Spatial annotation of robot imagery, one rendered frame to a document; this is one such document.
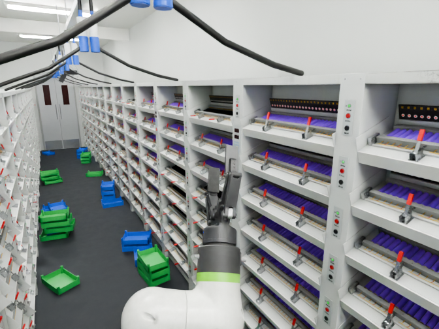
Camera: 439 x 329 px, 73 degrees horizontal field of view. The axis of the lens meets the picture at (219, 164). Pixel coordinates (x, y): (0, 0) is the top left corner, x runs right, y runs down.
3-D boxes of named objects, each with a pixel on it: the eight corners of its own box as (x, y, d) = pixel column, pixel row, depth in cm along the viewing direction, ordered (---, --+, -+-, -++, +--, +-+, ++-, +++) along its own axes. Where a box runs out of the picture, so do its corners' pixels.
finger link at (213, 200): (228, 218, 69) (226, 222, 69) (219, 192, 79) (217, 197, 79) (211, 216, 68) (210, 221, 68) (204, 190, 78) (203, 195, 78)
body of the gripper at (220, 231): (228, 249, 70) (229, 211, 74) (242, 245, 63) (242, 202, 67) (198, 247, 68) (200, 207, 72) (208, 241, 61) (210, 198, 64)
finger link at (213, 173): (219, 192, 77) (217, 193, 78) (219, 168, 80) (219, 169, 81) (208, 191, 76) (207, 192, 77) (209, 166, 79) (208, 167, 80)
